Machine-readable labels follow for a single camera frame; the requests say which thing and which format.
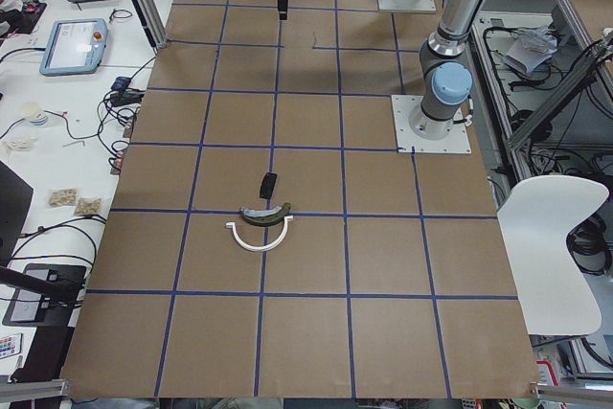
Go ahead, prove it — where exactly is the blue teach pendant near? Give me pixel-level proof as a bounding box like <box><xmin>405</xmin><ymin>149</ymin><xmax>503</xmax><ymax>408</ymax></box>
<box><xmin>39</xmin><ymin>18</ymin><xmax>107</xmax><ymax>77</ymax></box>

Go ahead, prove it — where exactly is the white tape roll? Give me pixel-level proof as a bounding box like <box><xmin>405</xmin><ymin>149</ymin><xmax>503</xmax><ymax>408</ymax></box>
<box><xmin>20</xmin><ymin>102</ymin><xmax>49</xmax><ymax>127</ymax></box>

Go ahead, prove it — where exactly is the white plastic chair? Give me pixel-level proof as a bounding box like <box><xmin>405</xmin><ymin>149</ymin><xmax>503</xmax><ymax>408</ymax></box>
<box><xmin>497</xmin><ymin>175</ymin><xmax>609</xmax><ymax>336</ymax></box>

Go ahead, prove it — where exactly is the black flat plastic plate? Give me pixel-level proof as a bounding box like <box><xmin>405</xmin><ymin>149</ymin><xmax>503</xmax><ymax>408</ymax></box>
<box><xmin>259</xmin><ymin>171</ymin><xmax>278</xmax><ymax>200</ymax></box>

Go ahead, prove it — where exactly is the olive green brake shoe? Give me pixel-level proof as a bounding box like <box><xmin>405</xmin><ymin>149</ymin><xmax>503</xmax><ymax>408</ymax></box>
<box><xmin>239</xmin><ymin>202</ymin><xmax>291</xmax><ymax>227</ymax></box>

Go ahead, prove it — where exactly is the blue usb hub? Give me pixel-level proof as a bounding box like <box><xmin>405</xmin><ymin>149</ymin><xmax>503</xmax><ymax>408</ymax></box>
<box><xmin>111</xmin><ymin>76</ymin><xmax>131</xmax><ymax>92</ymax></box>

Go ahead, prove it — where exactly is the bag of small parts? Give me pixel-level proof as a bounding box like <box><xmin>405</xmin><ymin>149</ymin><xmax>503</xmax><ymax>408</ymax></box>
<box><xmin>74</xmin><ymin>197</ymin><xmax>102</xmax><ymax>216</ymax></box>
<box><xmin>47</xmin><ymin>188</ymin><xmax>79</xmax><ymax>208</ymax></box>

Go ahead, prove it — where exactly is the white curved plastic bracket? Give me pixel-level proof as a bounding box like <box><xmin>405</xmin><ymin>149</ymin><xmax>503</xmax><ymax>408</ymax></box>
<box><xmin>224</xmin><ymin>216</ymin><xmax>293</xmax><ymax>253</ymax></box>

